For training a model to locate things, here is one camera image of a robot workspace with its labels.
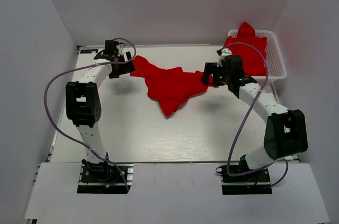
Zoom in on red t shirt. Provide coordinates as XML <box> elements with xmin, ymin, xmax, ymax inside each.
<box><xmin>130</xmin><ymin>56</ymin><xmax>217</xmax><ymax>118</ymax></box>

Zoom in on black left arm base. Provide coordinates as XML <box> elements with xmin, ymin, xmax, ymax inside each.
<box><xmin>77</xmin><ymin>159</ymin><xmax>133</xmax><ymax>194</ymax></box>

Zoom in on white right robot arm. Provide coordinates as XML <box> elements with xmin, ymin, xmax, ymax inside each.
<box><xmin>201</xmin><ymin>55</ymin><xmax>308</xmax><ymax>181</ymax></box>

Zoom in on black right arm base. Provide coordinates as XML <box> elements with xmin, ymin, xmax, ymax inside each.
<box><xmin>215</xmin><ymin>165</ymin><xmax>272</xmax><ymax>195</ymax></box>

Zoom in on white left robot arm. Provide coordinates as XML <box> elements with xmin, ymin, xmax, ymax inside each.
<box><xmin>66</xmin><ymin>38</ymin><xmax>136</xmax><ymax>163</ymax></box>

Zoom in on red t shirts in basket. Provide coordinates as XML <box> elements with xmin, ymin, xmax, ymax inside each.
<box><xmin>224</xmin><ymin>22</ymin><xmax>267</xmax><ymax>76</ymax></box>

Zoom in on white plastic basket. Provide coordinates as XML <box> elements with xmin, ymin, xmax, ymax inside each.
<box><xmin>227</xmin><ymin>29</ymin><xmax>288</xmax><ymax>85</ymax></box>

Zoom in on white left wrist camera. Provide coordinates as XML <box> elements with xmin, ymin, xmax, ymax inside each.
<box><xmin>118</xmin><ymin>43</ymin><xmax>125</xmax><ymax>56</ymax></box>

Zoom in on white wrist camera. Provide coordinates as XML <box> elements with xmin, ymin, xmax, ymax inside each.
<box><xmin>118</xmin><ymin>43</ymin><xmax>125</xmax><ymax>56</ymax></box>
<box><xmin>217</xmin><ymin>48</ymin><xmax>232</xmax><ymax>67</ymax></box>

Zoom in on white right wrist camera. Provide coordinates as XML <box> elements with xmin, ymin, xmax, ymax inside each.
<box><xmin>217</xmin><ymin>48</ymin><xmax>232</xmax><ymax>67</ymax></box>

